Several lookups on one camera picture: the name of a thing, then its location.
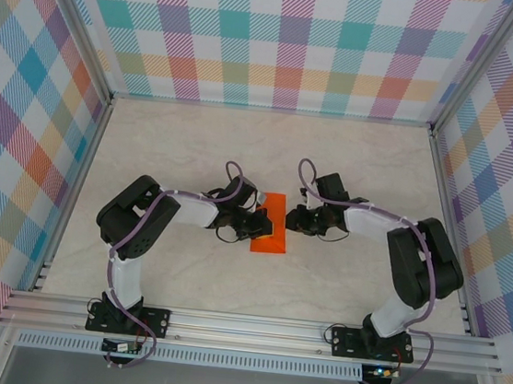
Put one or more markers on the orange cloth piece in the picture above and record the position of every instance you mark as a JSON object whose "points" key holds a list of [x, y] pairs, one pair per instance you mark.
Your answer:
{"points": [[273, 245]]}

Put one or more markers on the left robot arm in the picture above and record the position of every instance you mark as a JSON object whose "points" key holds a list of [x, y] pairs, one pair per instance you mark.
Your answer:
{"points": [[194, 212]]}

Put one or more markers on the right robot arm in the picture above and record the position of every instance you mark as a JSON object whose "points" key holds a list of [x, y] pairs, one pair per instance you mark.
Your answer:
{"points": [[363, 227]]}

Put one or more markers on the small green circuit board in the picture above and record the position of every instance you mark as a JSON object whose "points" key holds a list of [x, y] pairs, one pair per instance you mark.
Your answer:
{"points": [[382, 372], [120, 347]]}

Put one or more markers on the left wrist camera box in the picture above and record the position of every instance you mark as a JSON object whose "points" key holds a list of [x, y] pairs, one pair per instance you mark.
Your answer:
{"points": [[243, 190]]}

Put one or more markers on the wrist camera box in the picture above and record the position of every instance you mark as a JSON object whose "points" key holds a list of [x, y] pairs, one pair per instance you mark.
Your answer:
{"points": [[243, 190], [331, 186]]}

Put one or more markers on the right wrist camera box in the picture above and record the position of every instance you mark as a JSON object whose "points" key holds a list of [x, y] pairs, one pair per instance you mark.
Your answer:
{"points": [[331, 186]]}

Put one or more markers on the aluminium mounting rail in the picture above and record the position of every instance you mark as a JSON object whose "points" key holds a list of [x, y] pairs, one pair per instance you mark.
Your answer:
{"points": [[245, 332]]}

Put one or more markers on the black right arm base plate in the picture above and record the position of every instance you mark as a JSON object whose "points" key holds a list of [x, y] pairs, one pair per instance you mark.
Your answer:
{"points": [[346, 343]]}

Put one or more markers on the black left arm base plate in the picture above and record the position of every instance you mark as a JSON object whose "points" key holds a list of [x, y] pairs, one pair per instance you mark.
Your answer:
{"points": [[158, 322]]}

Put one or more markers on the aluminium table side rail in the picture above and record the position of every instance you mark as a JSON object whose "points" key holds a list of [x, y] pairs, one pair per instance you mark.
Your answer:
{"points": [[73, 190], [453, 233]]}

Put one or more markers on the aluminium frame post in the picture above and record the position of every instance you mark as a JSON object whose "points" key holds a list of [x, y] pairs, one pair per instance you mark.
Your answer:
{"points": [[72, 18], [479, 64]]}

